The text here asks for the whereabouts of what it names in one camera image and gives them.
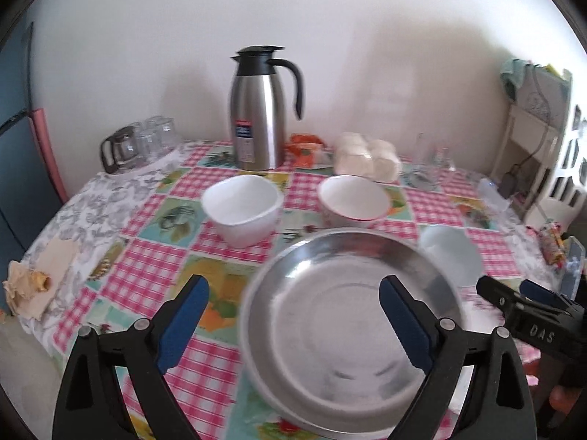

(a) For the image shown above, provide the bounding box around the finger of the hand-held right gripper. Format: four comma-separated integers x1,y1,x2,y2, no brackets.
519,279,584,315
476,276,579,355

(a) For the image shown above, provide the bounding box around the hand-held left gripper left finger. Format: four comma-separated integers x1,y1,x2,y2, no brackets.
51,275,211,440

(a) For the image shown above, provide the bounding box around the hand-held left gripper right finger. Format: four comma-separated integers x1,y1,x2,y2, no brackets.
378,275,535,440

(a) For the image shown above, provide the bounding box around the stainless steel plate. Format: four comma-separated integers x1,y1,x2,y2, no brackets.
238,228,466,427

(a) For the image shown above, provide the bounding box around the small white dish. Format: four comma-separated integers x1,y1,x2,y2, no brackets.
418,224,484,287

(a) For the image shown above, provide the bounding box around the white angular bowl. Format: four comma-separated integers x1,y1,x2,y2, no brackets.
201,174,285,249

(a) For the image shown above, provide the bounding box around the floral red-rimmed bowl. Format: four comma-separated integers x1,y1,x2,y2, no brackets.
317,175,391,231

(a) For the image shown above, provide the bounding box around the colourful candy packet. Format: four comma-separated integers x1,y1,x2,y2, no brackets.
537,221,569,267

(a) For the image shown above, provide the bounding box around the pink checked fruit tablecloth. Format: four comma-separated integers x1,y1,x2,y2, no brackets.
50,140,574,440

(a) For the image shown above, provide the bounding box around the clear plastic container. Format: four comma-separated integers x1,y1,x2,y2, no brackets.
477,178,512,214

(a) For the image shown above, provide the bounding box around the black power adapter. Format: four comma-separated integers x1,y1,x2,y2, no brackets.
499,164,524,199

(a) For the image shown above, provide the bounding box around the beige paper napkin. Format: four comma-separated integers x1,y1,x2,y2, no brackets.
18,236,83,319

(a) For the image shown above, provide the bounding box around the grey floral tablecloth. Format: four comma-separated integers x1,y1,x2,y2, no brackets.
21,141,193,344

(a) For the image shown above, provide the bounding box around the white shelf unit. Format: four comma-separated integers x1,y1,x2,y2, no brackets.
487,57,587,235

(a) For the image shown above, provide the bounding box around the crumpled yellowish paper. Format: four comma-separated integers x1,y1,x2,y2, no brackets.
2,260,52,315

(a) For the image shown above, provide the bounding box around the clear tall glass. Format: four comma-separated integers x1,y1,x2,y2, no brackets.
433,146,457,174

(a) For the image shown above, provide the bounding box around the bag of white round breads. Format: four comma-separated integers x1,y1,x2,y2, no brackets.
332,131,403,182

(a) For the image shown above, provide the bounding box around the glass coffee pot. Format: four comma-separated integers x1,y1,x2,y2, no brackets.
100,124,145,175

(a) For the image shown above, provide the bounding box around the upturned drinking glass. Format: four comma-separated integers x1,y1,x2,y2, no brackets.
138,118,168,162
158,116,179,152

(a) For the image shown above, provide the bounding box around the orange snack packet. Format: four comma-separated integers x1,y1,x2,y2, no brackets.
285,133,332,168

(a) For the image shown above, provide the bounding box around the stainless steel thermos carafe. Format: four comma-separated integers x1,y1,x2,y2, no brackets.
228,45,305,171

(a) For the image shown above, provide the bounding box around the teal towel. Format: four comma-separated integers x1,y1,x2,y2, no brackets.
499,58,535,102

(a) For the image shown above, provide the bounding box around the pink foam tube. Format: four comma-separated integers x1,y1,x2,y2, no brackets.
28,107,70,203

